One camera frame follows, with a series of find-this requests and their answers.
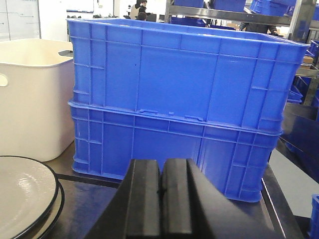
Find cream plate black rim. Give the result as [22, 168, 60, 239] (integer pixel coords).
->
[21, 183, 65, 239]
[0, 156, 59, 239]

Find blue plastic crate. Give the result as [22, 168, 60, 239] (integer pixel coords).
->
[69, 101, 280, 202]
[68, 18, 307, 132]

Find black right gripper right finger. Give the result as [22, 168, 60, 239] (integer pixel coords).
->
[162, 158, 282, 239]

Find cream plastic storage bin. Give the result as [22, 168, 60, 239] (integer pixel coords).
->
[0, 39, 74, 161]

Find lower blue plastic crate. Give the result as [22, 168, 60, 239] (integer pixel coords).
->
[69, 101, 280, 202]

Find upper blue plastic crate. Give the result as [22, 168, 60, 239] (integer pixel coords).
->
[68, 18, 307, 132]

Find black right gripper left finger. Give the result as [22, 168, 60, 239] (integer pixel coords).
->
[85, 159, 161, 239]

